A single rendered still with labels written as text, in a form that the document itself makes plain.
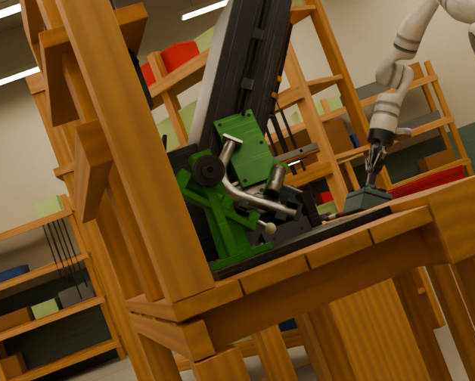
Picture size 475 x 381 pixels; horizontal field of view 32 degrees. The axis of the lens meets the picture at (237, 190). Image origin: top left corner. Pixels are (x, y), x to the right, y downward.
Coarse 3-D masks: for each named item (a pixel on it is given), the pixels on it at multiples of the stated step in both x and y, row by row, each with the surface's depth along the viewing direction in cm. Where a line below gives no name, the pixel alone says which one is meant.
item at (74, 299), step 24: (48, 216) 1048; (72, 216) 1049; (0, 240) 1039; (48, 240) 1041; (72, 264) 1040; (0, 288) 1034; (72, 288) 1048; (96, 288) 1044; (24, 312) 1043; (48, 312) 1044; (72, 312) 1036; (0, 336) 1030; (120, 336) 1076; (0, 360) 1047; (72, 360) 1032; (120, 360) 1039
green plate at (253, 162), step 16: (224, 128) 230; (240, 128) 230; (256, 128) 231; (224, 144) 228; (256, 144) 229; (240, 160) 227; (256, 160) 227; (272, 160) 228; (240, 176) 225; (256, 176) 226
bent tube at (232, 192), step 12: (228, 144) 224; (240, 144) 226; (228, 156) 223; (228, 180) 222; (228, 192) 220; (240, 192) 220; (252, 204) 220; (264, 204) 219; (276, 204) 219; (288, 216) 220
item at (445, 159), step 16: (416, 64) 1095; (416, 80) 1086; (432, 80) 1082; (336, 96) 1085; (368, 96) 1083; (320, 112) 1081; (336, 112) 1072; (432, 112) 1087; (448, 112) 1084; (304, 128) 1069; (416, 128) 1081; (432, 128) 1078; (352, 144) 1076; (448, 144) 1125; (432, 160) 1086; (448, 160) 1087; (464, 160) 1077; (352, 176) 1072; (416, 176) 1077
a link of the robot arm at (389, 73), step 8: (392, 48) 232; (400, 48) 230; (392, 56) 231; (400, 56) 230; (408, 56) 230; (384, 64) 233; (392, 64) 232; (400, 64) 235; (376, 72) 236; (384, 72) 233; (392, 72) 233; (400, 72) 233; (376, 80) 237; (384, 80) 234; (392, 80) 234
